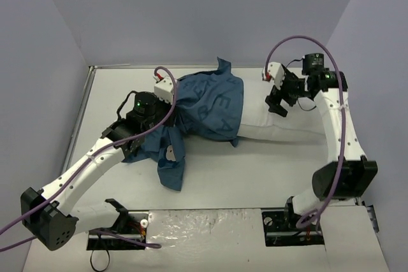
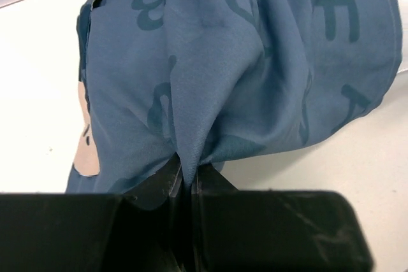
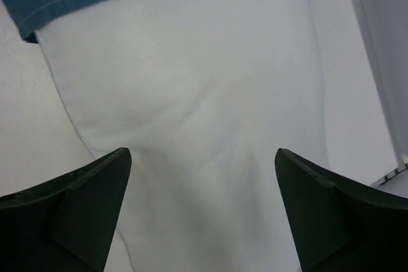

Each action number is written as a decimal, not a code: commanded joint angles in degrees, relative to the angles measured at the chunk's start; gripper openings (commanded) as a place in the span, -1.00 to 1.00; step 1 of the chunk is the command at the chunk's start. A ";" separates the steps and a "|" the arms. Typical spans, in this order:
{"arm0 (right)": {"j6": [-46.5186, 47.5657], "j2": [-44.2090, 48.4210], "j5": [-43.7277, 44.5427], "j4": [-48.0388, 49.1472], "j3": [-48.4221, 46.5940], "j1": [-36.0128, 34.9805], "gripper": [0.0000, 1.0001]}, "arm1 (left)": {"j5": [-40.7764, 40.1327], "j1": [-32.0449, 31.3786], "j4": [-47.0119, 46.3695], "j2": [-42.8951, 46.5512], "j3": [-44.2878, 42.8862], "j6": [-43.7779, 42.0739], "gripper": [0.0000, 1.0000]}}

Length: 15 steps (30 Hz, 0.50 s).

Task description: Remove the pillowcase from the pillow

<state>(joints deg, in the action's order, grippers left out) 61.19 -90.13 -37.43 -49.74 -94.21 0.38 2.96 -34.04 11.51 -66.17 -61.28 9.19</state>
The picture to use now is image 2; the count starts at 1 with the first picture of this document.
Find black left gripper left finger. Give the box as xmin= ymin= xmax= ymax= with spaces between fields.
xmin=1 ymin=156 xmax=184 ymax=271

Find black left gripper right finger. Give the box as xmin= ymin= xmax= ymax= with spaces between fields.
xmin=191 ymin=166 xmax=374 ymax=271

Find blue letter print pillowcase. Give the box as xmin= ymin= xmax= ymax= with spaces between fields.
xmin=66 ymin=0 xmax=402 ymax=193

